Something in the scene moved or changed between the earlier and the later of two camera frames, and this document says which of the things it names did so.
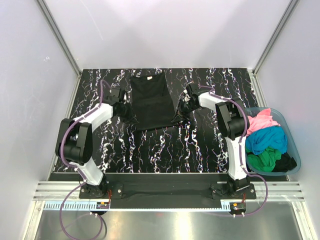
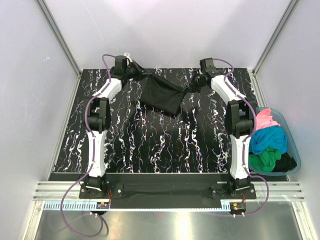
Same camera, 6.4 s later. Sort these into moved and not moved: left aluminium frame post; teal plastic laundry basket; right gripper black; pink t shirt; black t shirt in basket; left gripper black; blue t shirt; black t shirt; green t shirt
Moved: black t shirt; right gripper black; left gripper black
Not moved: blue t shirt; black t shirt in basket; left aluminium frame post; teal plastic laundry basket; green t shirt; pink t shirt
